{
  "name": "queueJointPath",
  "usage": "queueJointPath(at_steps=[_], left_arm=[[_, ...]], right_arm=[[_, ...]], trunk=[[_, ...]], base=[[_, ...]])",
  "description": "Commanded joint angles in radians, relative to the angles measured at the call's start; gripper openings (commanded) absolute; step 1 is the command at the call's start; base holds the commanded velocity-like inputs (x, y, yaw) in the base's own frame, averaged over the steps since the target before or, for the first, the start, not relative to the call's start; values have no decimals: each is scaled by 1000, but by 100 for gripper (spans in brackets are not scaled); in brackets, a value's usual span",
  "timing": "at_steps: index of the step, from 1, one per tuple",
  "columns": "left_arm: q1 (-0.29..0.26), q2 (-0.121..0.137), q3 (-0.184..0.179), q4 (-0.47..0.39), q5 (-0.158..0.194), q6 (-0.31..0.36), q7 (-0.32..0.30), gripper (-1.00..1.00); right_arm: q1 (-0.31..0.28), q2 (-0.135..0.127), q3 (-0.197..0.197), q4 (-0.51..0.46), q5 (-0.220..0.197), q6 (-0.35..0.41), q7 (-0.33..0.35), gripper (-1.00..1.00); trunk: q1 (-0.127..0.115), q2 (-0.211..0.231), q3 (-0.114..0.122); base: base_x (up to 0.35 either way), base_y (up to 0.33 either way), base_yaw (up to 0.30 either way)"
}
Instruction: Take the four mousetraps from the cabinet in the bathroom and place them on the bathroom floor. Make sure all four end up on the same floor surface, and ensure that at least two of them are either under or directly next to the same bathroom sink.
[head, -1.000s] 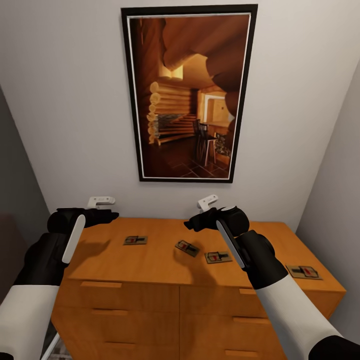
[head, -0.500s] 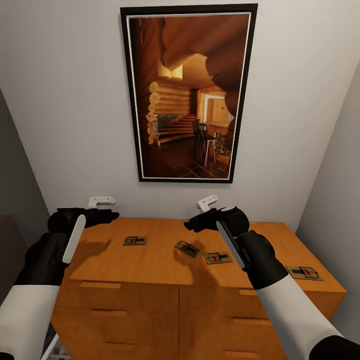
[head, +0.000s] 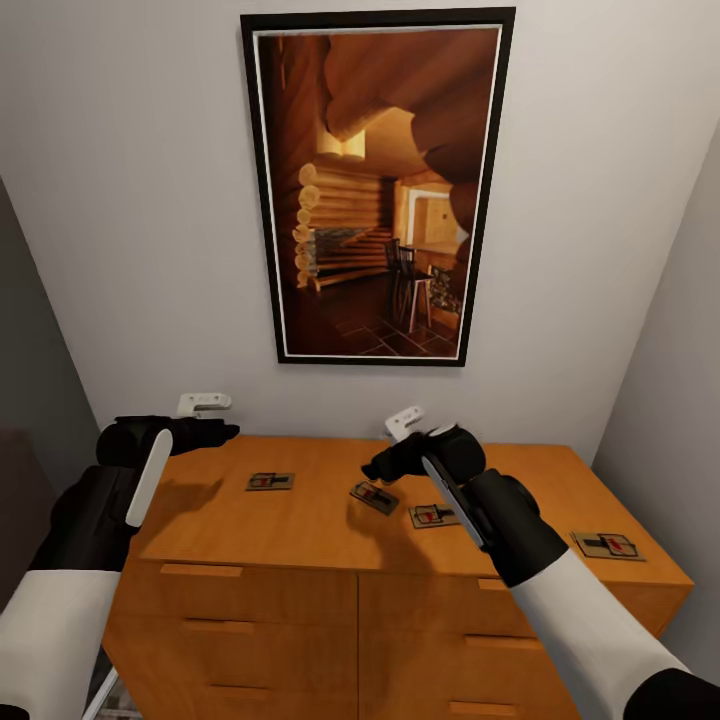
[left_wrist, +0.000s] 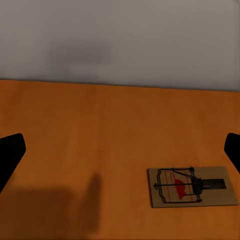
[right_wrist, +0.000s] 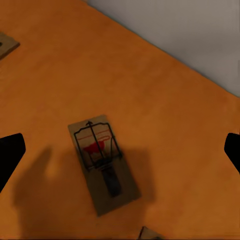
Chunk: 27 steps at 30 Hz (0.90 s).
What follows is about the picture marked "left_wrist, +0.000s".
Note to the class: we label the cabinet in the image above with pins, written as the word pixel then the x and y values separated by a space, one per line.
pixel 84 175

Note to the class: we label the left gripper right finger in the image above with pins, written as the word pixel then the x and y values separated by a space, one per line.
pixel 232 149

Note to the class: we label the mousetrap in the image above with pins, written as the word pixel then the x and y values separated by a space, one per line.
pixel 179 187

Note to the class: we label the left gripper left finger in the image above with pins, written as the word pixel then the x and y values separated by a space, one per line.
pixel 12 149

